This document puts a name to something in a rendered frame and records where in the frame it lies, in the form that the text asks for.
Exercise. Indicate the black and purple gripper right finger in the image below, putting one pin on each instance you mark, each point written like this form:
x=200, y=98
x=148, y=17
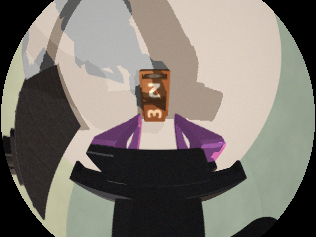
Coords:
x=198, y=137

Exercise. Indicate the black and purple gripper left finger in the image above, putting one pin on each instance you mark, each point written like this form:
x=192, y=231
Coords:
x=119, y=135

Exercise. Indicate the brown cube with white digit 2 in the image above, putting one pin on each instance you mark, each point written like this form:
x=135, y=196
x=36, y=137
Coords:
x=154, y=87

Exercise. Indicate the brown cube with white digit 3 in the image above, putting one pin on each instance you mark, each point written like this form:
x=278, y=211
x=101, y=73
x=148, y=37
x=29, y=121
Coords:
x=154, y=111

